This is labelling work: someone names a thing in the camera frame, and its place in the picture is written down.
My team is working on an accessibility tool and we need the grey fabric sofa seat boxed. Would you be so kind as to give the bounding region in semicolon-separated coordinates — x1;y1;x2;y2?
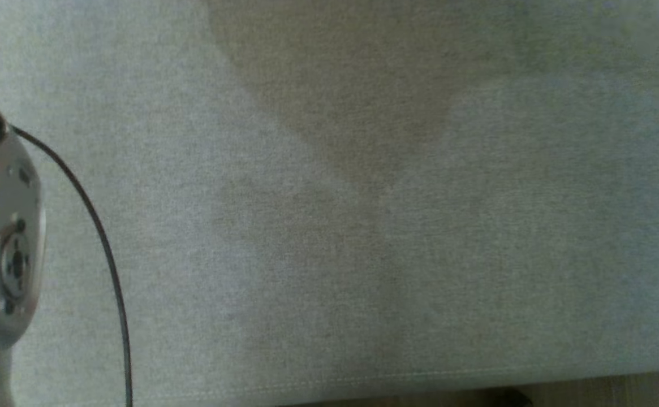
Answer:
0;0;659;407

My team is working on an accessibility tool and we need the black cable with teal plug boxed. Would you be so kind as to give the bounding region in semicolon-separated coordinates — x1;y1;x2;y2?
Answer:
10;125;134;407

